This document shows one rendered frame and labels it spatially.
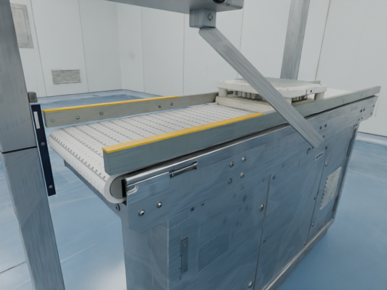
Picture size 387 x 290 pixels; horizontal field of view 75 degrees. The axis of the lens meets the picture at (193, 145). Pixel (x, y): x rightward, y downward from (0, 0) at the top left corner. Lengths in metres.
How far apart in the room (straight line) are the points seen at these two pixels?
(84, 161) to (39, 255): 0.35
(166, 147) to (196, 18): 0.19
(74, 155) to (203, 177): 0.22
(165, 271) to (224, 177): 0.24
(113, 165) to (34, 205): 0.34
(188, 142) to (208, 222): 0.27
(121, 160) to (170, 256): 0.29
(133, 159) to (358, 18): 3.55
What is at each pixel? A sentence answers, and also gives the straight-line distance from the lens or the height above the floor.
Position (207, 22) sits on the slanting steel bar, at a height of 1.00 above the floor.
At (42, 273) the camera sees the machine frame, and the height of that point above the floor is 0.46.
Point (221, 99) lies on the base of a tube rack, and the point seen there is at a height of 0.82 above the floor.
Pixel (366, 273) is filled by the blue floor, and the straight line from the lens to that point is 1.57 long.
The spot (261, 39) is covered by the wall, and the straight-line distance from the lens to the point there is 4.10.
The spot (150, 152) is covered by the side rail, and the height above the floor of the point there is 0.83.
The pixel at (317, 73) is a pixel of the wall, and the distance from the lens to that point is 3.80.
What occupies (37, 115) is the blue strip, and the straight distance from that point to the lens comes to 0.58.
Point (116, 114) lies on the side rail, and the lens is 0.62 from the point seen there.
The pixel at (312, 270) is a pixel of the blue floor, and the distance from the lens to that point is 1.46.
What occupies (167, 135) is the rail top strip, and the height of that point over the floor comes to 0.84.
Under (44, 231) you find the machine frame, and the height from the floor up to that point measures 0.57.
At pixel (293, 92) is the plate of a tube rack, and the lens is 0.69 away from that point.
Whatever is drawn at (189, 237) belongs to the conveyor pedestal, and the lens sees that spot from 0.59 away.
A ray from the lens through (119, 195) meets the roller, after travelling 0.36.
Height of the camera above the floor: 0.95
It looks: 20 degrees down
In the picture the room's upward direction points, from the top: 2 degrees clockwise
